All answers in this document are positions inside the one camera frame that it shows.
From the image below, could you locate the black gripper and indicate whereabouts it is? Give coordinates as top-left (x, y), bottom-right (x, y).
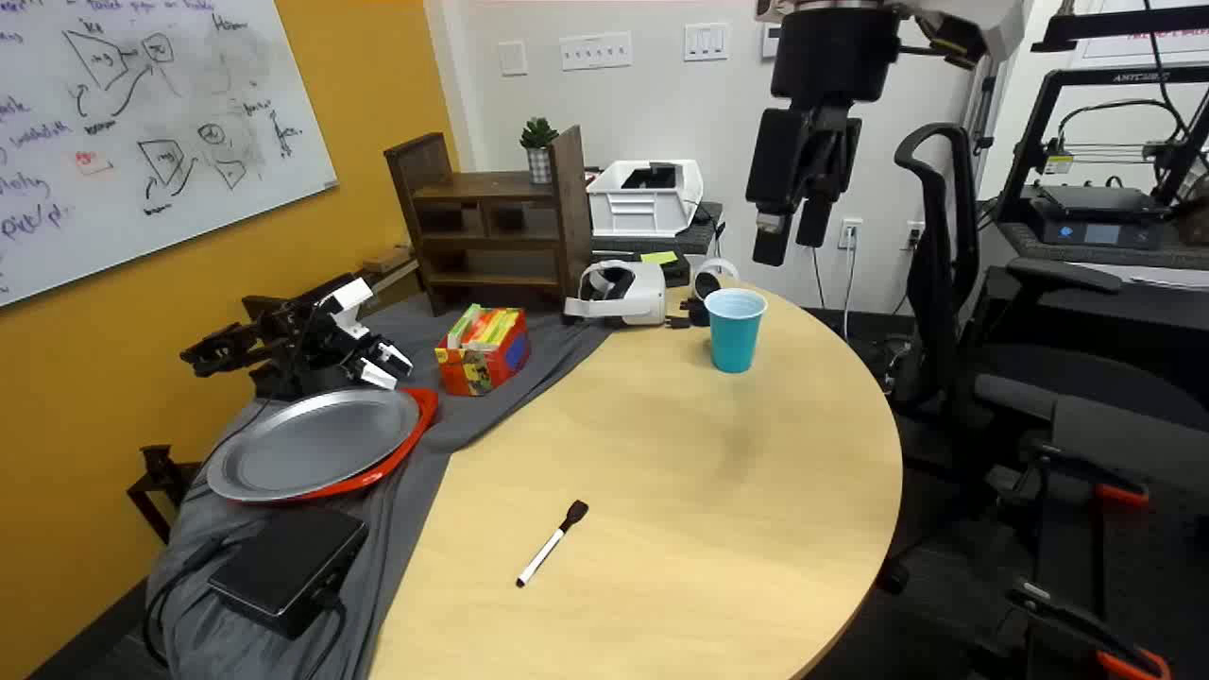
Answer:
top-left (744, 6), bottom-right (904, 269)

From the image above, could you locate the small black object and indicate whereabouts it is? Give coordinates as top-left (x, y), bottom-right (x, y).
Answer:
top-left (513, 498), bottom-right (592, 594)

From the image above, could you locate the blue plastic cup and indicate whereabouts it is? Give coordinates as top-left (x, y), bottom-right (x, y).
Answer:
top-left (702, 289), bottom-right (770, 378)

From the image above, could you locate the white printer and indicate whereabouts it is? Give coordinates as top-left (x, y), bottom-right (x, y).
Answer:
top-left (583, 154), bottom-right (712, 250)

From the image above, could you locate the black office chair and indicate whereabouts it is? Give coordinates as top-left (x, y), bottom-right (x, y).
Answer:
top-left (883, 120), bottom-right (1209, 508)

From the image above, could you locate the white VR headset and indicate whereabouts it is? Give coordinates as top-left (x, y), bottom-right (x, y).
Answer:
top-left (561, 256), bottom-right (671, 333)

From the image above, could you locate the small green potted plant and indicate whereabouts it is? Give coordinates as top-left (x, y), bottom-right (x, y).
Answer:
top-left (518, 113), bottom-right (564, 188)

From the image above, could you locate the black 3D printer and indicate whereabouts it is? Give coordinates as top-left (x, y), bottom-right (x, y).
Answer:
top-left (995, 0), bottom-right (1209, 276)

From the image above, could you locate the red box with colourful cards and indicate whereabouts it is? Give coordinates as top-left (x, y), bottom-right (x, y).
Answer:
top-left (430, 298), bottom-right (534, 402)

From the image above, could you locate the red round plate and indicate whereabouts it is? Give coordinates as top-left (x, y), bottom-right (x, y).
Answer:
top-left (296, 383), bottom-right (447, 508)

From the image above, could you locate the grey table cloth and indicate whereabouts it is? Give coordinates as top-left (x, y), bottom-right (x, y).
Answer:
top-left (145, 291), bottom-right (619, 680)

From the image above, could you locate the black and white gripper device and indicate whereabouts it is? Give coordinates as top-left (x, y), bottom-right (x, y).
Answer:
top-left (178, 271), bottom-right (415, 405)

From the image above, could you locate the grey round plate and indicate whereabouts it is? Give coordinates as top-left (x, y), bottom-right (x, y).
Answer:
top-left (205, 387), bottom-right (422, 508)

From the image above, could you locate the black flat box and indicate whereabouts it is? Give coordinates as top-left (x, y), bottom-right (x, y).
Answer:
top-left (205, 504), bottom-right (369, 640)

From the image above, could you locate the VR controller with white ring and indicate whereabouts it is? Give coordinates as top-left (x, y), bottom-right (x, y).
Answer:
top-left (665, 256), bottom-right (744, 328)

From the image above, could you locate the white wall switch plate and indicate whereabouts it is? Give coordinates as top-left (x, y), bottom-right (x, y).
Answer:
top-left (682, 21), bottom-right (732, 65)
top-left (561, 32), bottom-right (635, 72)

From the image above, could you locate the orange handled clamp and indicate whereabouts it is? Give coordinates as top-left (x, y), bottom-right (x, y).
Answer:
top-left (1006, 579), bottom-right (1174, 680)
top-left (979, 440), bottom-right (1155, 522)

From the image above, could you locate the wall whiteboard with writing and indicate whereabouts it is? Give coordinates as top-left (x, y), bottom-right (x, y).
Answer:
top-left (0, 0), bottom-right (341, 314)

